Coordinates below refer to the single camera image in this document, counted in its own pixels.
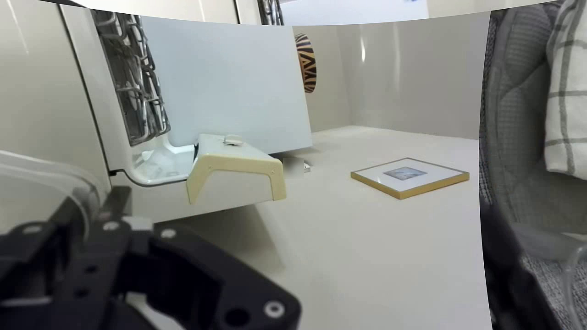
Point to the white stove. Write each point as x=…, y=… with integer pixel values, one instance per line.
x=231, y=85

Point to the tiger striped object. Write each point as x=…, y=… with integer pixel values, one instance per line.
x=306, y=61

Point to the grey cloth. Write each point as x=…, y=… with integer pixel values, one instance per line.
x=514, y=122

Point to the black stove burner grate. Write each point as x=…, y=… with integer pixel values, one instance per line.
x=138, y=80

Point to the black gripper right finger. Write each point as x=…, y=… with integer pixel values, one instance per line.
x=207, y=287

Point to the small silver metal object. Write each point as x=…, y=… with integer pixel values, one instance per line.
x=297, y=168

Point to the wood framed square panel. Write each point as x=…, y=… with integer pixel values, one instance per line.
x=409, y=177

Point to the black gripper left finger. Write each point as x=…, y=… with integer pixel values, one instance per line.
x=55, y=276

